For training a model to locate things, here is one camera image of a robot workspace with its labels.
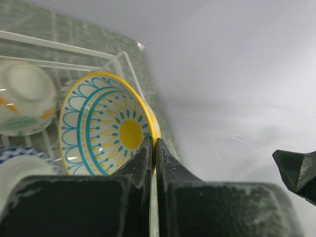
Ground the blue yellow patterned bowl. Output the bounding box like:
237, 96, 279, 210
58, 72, 161, 175

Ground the red patterned bowl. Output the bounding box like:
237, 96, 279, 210
0, 146, 60, 210

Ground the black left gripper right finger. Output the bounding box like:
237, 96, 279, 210
156, 138, 304, 237

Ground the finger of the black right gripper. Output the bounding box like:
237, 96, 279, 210
272, 150, 316, 205

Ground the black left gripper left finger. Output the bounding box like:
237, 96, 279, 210
0, 137, 153, 237

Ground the white wire dish rack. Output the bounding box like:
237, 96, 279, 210
0, 30, 145, 175

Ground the orange floral bowl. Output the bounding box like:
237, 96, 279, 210
0, 60, 57, 137

